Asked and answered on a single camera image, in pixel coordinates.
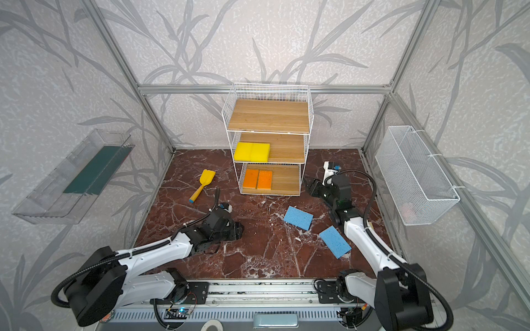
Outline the blue cellulose sponge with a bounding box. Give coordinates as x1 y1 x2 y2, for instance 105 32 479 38
284 206 313 231
319 226 351 259

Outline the beige orange scrub sponge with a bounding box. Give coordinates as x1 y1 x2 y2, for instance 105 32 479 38
242 168 259 190

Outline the yellow foam sponge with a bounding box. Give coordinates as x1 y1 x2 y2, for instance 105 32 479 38
250 143 271 163
234 142 253 162

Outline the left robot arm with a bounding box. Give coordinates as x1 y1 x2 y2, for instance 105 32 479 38
51 202 244 327

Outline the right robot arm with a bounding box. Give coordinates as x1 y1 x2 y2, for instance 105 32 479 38
306 161 454 330

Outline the yellow toy shovel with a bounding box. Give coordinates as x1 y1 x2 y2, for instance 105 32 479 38
189 169 216 204

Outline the green circuit board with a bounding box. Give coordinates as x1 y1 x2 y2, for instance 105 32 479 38
163 307 195 321

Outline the light blue rectangular box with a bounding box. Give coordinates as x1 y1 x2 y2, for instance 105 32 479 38
253 313 299 329

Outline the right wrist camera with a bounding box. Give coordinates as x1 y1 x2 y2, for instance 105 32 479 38
322 161 342 185

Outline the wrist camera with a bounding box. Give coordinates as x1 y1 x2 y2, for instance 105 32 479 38
218 202 233 213
322 161 342 185

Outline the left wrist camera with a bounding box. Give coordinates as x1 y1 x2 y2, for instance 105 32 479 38
218 202 233 213

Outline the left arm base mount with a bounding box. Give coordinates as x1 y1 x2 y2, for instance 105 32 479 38
157 282 210 305

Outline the white wire wooden shelf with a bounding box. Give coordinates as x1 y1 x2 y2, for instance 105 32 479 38
222 83 314 196

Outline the white wire wall basket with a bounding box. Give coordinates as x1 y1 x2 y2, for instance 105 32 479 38
375 126 460 226

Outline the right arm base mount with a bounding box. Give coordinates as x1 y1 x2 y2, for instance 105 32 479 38
313 279 345 304

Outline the clear plastic wall tray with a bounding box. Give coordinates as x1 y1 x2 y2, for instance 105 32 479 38
12 129 135 225

